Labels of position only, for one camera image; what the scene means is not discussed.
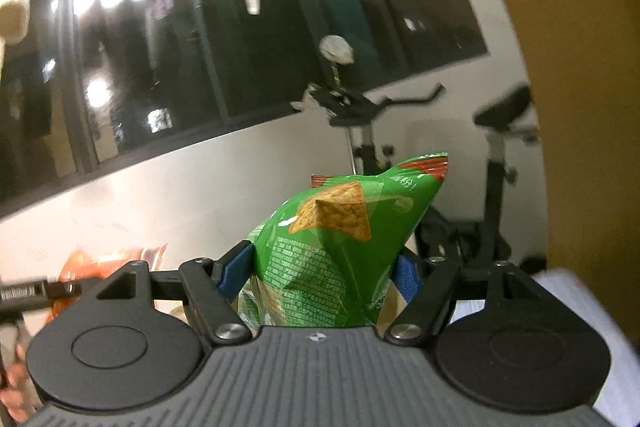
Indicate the blue plaid bed sheet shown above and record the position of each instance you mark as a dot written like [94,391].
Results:
[541,348]

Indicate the white cap on pole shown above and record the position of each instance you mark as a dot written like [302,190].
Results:
[336,50]

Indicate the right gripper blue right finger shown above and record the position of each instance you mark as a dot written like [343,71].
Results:
[428,289]

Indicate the white rag on handlebar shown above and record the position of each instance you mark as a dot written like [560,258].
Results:
[307,102]

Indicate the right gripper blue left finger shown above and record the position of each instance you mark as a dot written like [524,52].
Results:
[211,287]

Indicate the bright green tortilla chip bag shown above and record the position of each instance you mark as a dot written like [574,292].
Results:
[324,257]

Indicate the dark window frame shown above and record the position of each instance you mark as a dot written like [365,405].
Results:
[98,85]

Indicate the wooden wardrobe panel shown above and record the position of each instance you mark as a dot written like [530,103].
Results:
[582,59]

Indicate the orange snack bag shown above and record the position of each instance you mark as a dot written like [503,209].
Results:
[82,265]

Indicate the person left hand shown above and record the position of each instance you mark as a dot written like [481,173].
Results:
[18,393]

